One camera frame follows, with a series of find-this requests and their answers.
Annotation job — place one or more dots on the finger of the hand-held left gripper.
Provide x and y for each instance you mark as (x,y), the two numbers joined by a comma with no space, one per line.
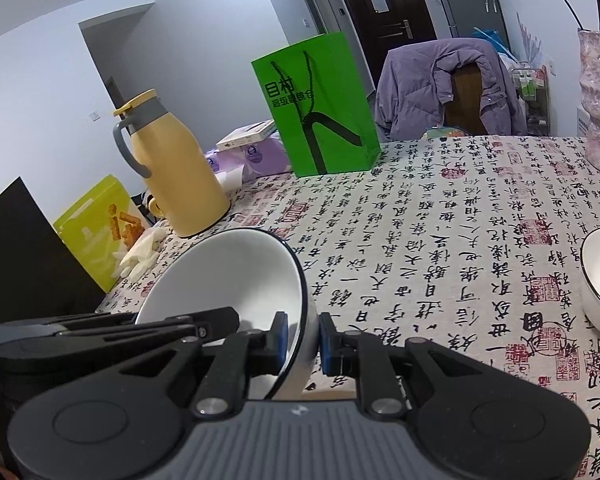
(80,347)
(210,321)

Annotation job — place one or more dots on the white gloves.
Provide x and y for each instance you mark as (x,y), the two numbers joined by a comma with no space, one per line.
(140,255)

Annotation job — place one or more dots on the brown wooden chair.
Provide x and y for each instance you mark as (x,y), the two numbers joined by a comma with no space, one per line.
(462,100)

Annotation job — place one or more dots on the black paper bag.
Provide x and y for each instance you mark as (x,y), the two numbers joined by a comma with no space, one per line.
(20,260)

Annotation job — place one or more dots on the purple padded jacket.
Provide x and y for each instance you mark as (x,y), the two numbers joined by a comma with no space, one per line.
(410,80)

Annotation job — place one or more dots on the large white black-rimmed bowl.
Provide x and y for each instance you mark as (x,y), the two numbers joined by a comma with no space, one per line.
(230,275)

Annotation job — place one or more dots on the flat white cardboard box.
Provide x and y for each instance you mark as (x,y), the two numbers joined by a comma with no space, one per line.
(245,135)

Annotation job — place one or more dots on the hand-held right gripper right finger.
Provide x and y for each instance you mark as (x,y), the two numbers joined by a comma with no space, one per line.
(325,347)

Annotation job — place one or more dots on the white light switch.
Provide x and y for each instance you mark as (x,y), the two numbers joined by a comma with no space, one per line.
(95,115)

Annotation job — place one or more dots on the purple tissue pack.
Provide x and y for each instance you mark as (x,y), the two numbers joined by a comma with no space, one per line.
(265,160)

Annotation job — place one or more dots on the calligraphy print tablecloth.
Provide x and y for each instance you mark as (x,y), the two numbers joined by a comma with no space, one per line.
(430,240)

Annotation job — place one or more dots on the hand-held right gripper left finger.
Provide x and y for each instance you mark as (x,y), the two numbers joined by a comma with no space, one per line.
(280,342)

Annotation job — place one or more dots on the patterned seat cushion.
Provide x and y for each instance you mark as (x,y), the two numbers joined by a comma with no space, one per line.
(445,132)

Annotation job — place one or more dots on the yellow thermos jug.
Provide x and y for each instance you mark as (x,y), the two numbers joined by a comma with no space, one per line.
(180,175)

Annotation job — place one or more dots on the white wall socket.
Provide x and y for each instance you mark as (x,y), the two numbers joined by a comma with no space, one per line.
(550,69)

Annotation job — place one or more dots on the dark brown entrance door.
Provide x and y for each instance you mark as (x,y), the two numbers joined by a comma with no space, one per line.
(360,20)

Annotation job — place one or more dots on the green paper bag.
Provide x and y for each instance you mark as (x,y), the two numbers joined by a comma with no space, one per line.
(345,100)

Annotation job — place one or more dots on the grey refrigerator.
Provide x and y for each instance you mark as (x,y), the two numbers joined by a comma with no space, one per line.
(460,5)

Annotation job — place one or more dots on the yellow-green snack bag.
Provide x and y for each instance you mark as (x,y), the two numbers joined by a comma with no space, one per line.
(90,230)

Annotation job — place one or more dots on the blue plastic bag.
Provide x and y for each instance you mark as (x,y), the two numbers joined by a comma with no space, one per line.
(490,40)

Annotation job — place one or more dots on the storage rack with bottles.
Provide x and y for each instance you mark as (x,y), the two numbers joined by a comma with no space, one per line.
(530,85)

